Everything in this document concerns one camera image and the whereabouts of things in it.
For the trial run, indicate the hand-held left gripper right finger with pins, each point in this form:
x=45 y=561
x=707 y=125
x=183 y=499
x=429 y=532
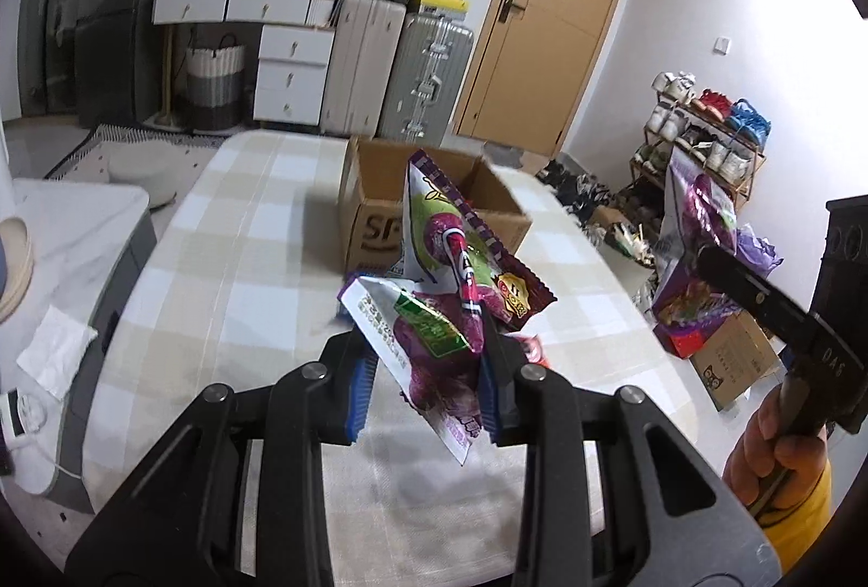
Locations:
x=489 y=414

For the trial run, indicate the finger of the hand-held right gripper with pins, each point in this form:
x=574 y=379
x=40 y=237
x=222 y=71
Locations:
x=746 y=288

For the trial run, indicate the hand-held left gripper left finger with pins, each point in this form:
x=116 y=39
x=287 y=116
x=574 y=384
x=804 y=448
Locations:
x=359 y=397

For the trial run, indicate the white purple snack packet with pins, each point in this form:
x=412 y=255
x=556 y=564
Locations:
x=434 y=383

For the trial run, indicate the red black snack packet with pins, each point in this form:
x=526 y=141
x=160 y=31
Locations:
x=534 y=349

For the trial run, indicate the large purple snack bag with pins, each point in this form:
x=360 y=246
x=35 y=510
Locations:
x=708 y=207

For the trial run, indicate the red slim snack packet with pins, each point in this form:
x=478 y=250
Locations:
x=468 y=288

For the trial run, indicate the purple green snack packet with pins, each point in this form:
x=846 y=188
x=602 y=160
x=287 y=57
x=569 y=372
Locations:
x=441 y=221

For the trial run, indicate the person's right hand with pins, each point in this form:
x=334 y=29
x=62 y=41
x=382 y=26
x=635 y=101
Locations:
x=763 y=458

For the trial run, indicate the purple plastic bag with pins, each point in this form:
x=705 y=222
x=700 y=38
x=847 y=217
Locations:
x=759 y=251

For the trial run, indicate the owl print cardboard box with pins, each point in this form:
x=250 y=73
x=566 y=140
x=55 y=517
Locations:
x=732 y=363

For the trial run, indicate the red box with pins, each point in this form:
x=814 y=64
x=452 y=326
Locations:
x=688 y=339

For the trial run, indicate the wooden shoe rack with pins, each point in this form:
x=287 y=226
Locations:
x=754 y=180

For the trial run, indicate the white trash bin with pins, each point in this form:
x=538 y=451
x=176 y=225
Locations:
x=630 y=244

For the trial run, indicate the pile of loose shoes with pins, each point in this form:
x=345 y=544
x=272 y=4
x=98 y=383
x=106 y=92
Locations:
x=576 y=187

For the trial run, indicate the grey floor rag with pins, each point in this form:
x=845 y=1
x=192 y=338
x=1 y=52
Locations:
x=505 y=154

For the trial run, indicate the white tissue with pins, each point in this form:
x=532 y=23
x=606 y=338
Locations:
x=54 y=349

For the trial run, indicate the round white stool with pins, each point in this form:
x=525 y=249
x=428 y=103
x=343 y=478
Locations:
x=142 y=170

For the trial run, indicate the white drawer desk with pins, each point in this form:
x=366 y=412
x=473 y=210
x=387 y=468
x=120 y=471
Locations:
x=291 y=85

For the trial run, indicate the wooden door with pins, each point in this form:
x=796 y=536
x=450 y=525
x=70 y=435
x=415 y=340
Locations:
x=549 y=31

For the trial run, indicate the beige suitcase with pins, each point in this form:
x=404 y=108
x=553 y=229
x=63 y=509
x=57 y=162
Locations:
x=359 y=65

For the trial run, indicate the silver suitcase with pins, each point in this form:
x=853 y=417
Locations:
x=427 y=71

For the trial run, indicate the woven laundry basket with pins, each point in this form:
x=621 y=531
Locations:
x=213 y=78

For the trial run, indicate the patterned rug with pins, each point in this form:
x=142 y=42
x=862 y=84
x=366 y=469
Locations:
x=81 y=160

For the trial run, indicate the yellow shoe box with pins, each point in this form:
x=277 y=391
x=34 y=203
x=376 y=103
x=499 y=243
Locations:
x=441 y=4

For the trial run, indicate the grey refrigerator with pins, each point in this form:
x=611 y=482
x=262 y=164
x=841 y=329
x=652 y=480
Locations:
x=135 y=17

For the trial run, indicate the dark grey door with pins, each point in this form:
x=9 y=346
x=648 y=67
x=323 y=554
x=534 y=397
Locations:
x=54 y=17

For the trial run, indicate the white light switch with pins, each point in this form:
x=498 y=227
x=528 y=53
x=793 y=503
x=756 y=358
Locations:
x=722 y=45

